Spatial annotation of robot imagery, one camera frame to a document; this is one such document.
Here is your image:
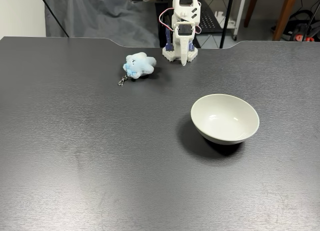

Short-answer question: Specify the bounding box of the black tripod leg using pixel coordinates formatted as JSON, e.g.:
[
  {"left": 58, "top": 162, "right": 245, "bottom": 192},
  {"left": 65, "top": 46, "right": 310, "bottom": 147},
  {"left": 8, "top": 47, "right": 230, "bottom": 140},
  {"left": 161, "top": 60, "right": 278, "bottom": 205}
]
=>
[{"left": 36, "top": 0, "right": 70, "bottom": 38}]

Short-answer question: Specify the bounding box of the white bowl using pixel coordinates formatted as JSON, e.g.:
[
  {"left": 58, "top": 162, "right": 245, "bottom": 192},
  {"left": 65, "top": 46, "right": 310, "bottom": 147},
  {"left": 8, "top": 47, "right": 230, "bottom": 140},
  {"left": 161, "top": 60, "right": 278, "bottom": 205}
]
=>
[{"left": 190, "top": 93, "right": 260, "bottom": 145}]

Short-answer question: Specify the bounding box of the grey cloth backdrop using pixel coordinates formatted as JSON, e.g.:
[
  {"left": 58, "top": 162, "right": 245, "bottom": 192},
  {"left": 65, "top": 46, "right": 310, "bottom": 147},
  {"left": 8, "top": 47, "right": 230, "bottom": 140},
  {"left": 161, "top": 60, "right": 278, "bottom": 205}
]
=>
[{"left": 44, "top": 0, "right": 161, "bottom": 48}]

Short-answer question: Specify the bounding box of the skyblue plush doll with keyring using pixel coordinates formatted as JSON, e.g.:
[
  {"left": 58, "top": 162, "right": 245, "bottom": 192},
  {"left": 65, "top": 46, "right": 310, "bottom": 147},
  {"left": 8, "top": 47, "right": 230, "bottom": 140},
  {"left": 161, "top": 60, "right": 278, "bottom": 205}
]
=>
[{"left": 117, "top": 51, "right": 158, "bottom": 87}]

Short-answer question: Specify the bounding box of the white cart frame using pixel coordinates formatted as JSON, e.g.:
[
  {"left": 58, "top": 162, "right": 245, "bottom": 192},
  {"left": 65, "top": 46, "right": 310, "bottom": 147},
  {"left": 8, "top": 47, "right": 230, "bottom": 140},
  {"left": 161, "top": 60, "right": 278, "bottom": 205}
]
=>
[{"left": 214, "top": 0, "right": 248, "bottom": 41}]

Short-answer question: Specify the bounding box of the black and red vacuum cleaner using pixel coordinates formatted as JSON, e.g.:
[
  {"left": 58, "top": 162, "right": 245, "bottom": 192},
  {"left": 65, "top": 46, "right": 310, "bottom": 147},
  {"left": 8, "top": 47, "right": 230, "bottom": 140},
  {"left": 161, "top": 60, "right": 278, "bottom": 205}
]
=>
[{"left": 271, "top": 8, "right": 320, "bottom": 42}]

